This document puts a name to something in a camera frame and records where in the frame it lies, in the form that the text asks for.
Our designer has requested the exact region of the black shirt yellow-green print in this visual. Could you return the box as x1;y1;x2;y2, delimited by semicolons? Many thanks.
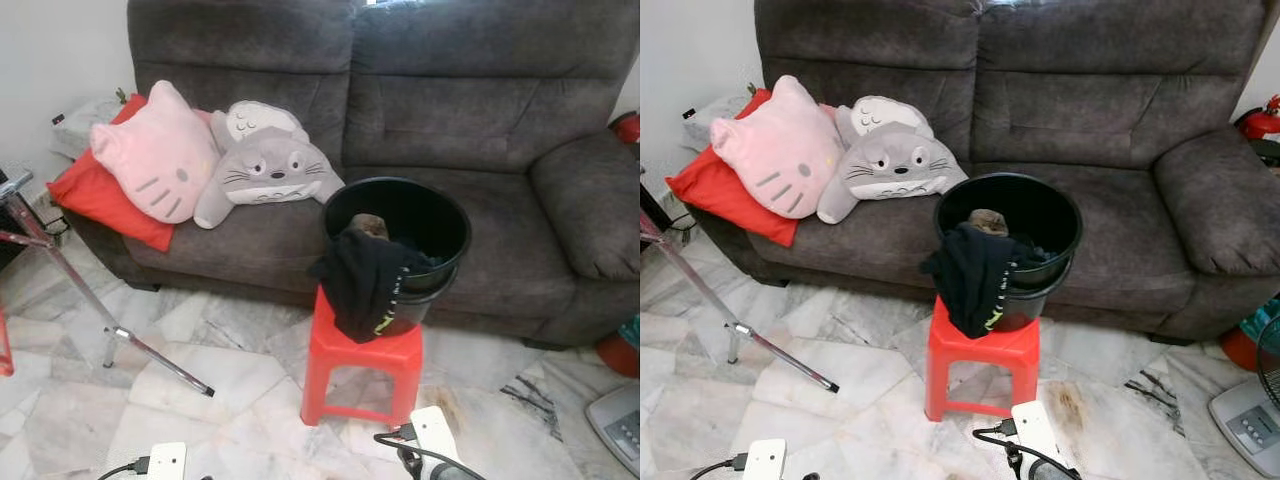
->
920;224;1051;339
310;228;441;344

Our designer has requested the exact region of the red cushion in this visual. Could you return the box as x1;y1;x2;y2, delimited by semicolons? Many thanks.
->
666;88;801;248
47;93;176;253

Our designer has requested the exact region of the red plastic basin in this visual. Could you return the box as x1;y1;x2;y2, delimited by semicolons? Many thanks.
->
597;335;641;379
1222;325;1263;373

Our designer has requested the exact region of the silver metal clothes rack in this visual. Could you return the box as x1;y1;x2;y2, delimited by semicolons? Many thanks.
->
640;205;839;393
0;170;216;398

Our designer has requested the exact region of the lace covered side table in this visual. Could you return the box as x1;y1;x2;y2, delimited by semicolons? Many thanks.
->
682;93;751;151
50;95;131;161

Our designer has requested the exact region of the pink cat pillow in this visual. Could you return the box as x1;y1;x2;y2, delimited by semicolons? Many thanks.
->
710;75;846;219
90;80;221;224

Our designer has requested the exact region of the white floor fan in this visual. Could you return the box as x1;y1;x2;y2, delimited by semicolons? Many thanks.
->
585;385;641;479
1208;310;1280;479

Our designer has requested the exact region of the black plastic bucket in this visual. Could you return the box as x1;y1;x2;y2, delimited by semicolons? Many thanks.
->
322;177;473;338
933;172;1084;333

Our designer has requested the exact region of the dark grey sofa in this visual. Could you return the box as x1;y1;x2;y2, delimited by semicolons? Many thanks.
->
690;0;1280;343
62;0;641;349

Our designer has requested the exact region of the grey totoro plush pillow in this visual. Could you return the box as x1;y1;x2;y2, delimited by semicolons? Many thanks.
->
815;122;969;225
193;125;346;231

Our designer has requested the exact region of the brown cloth lump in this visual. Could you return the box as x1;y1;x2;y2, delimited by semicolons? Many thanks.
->
965;208;1011;237
348;212;391;241

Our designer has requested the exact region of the pale sleeping totoro pillow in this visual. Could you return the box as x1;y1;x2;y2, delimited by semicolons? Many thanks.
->
222;100;311;146
835;95;933;141

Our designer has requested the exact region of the red plastic stool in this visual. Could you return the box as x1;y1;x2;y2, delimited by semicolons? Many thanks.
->
925;295;1041;423
300;285;424;429

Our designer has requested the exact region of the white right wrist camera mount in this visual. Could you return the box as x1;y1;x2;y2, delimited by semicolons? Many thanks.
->
1010;400;1061;466
410;405;461;471

